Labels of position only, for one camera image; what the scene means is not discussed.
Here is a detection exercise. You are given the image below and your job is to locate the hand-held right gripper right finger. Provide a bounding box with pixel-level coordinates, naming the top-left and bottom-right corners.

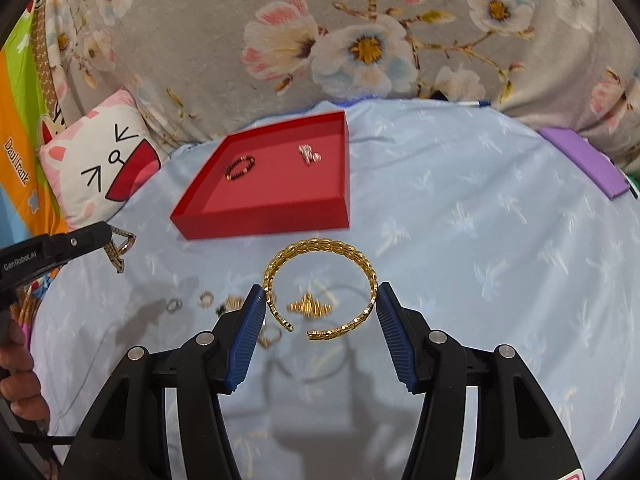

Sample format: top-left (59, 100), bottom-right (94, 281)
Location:
top-left (377, 282), bottom-right (583, 480)

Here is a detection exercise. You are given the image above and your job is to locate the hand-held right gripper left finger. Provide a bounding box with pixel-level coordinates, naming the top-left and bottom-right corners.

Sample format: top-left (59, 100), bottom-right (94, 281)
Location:
top-left (62, 284), bottom-right (267, 480)

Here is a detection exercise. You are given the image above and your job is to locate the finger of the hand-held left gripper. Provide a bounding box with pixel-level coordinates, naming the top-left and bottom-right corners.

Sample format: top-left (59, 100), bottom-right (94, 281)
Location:
top-left (45, 222), bottom-right (112, 271)

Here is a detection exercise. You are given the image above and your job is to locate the gold wristwatch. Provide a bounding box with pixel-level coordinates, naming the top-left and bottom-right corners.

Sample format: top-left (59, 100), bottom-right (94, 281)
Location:
top-left (105, 226), bottom-right (137, 274)

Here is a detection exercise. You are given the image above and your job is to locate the dark flower pendant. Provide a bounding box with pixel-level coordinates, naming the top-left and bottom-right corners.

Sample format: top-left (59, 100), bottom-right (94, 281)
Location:
top-left (215, 295), bottom-right (246, 317)

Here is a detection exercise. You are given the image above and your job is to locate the gold pendant necklace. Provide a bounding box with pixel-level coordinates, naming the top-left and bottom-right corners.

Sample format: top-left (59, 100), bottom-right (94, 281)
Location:
top-left (287, 292), bottom-right (333, 318)

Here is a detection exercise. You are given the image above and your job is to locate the gold chain-link bangle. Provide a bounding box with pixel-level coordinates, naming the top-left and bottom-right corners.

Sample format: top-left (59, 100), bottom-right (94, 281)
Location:
top-left (263, 237), bottom-right (379, 342)

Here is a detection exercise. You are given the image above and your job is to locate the red cardboard box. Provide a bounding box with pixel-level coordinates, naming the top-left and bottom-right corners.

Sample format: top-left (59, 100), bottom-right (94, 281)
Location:
top-left (170, 111), bottom-right (351, 241)

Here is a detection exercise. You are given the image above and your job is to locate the dark bead bracelet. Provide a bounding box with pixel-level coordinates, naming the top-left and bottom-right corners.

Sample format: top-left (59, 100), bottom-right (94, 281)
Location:
top-left (224, 156), bottom-right (257, 183)

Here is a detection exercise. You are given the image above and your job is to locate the person's left hand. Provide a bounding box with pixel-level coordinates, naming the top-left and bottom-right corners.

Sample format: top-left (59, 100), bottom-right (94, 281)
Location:
top-left (0, 310), bottom-right (51, 421)

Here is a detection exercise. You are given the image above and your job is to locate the cat face cushion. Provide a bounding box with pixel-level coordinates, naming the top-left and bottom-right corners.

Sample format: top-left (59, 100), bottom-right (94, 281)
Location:
top-left (39, 89), bottom-right (162, 231)

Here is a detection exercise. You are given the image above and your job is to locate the light blue patterned cloth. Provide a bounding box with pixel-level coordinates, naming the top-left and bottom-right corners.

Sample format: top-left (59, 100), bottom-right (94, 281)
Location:
top-left (30, 100), bottom-right (640, 480)

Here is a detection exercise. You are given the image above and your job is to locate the colourful cartoon printed blanket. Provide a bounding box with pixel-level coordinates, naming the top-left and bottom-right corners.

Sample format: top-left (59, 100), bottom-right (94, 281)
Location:
top-left (0, 0), bottom-right (76, 241)

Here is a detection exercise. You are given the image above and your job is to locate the grey floral blanket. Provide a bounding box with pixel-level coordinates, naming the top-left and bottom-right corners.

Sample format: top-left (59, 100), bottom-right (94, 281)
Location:
top-left (30, 0), bottom-right (640, 171)

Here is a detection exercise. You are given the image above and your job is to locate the purple flat pad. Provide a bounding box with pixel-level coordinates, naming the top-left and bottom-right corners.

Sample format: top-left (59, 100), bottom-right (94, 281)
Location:
top-left (537, 127), bottom-right (631, 198)

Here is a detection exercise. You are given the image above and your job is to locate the black cable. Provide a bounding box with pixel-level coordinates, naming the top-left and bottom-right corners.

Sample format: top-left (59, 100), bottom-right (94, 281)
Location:
top-left (0, 427), bottom-right (76, 448)

